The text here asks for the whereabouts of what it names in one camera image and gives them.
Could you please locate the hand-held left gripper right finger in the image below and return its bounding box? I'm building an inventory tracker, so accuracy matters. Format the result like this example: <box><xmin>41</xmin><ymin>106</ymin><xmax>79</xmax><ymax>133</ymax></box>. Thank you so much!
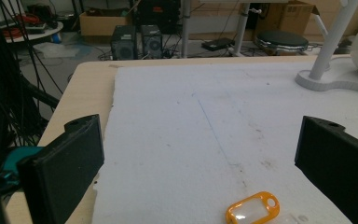
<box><xmin>294</xmin><ymin>115</ymin><xmax>358</xmax><ymax>224</ymax></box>

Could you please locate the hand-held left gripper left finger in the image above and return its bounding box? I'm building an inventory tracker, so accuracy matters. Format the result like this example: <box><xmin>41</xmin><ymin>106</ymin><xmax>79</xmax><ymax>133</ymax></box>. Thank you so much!
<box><xmin>17</xmin><ymin>114</ymin><xmax>105</xmax><ymax>224</ymax></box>

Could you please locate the orange key tag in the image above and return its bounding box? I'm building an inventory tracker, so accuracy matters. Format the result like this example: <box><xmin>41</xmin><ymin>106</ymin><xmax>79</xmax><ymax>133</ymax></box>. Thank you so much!
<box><xmin>226</xmin><ymin>190</ymin><xmax>281</xmax><ymax>224</ymax></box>

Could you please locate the white foam mat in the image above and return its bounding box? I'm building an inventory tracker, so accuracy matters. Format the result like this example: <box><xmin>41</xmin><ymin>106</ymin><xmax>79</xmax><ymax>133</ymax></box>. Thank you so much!
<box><xmin>91</xmin><ymin>60</ymin><xmax>358</xmax><ymax>224</ymax></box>

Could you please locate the round white table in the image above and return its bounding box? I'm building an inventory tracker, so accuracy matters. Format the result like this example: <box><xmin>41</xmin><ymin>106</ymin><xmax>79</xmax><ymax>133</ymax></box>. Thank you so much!
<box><xmin>0</xmin><ymin>21</ymin><xmax>64</xmax><ymax>44</ymax></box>

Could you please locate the black round stool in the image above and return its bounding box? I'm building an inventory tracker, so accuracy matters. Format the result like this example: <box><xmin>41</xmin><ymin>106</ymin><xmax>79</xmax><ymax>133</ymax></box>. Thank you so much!
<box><xmin>255</xmin><ymin>30</ymin><xmax>310</xmax><ymax>56</ymax></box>

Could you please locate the black computer tower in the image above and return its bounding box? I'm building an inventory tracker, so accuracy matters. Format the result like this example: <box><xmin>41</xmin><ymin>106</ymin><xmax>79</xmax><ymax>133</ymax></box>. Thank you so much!
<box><xmin>110</xmin><ymin>25</ymin><xmax>139</xmax><ymax>61</ymax></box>
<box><xmin>141</xmin><ymin>24</ymin><xmax>163</xmax><ymax>59</ymax></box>

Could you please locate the open cardboard box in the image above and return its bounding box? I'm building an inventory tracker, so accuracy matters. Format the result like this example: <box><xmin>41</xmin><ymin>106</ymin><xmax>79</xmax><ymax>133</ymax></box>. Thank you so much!
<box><xmin>79</xmin><ymin>8</ymin><xmax>131</xmax><ymax>43</ymax></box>

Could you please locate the large cardboard box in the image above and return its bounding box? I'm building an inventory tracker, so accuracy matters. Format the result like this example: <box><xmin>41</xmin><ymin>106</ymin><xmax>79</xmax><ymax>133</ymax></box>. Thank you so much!
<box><xmin>255</xmin><ymin>1</ymin><xmax>316</xmax><ymax>38</ymax></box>

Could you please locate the white desk leg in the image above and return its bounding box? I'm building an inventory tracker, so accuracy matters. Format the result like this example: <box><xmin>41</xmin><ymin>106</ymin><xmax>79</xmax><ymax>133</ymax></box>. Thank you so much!
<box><xmin>229</xmin><ymin>3</ymin><xmax>251</xmax><ymax>57</ymax></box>
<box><xmin>181</xmin><ymin>0</ymin><xmax>191</xmax><ymax>59</ymax></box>

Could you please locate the flat black box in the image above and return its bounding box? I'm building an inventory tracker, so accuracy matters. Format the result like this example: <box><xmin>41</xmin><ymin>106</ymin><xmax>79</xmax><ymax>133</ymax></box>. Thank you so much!
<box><xmin>200</xmin><ymin>37</ymin><xmax>236</xmax><ymax>52</ymax></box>

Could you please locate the black cable bundle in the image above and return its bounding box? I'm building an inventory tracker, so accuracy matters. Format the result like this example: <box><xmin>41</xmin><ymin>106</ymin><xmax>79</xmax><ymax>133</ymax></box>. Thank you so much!
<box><xmin>0</xmin><ymin>0</ymin><xmax>63</xmax><ymax>175</ymax></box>

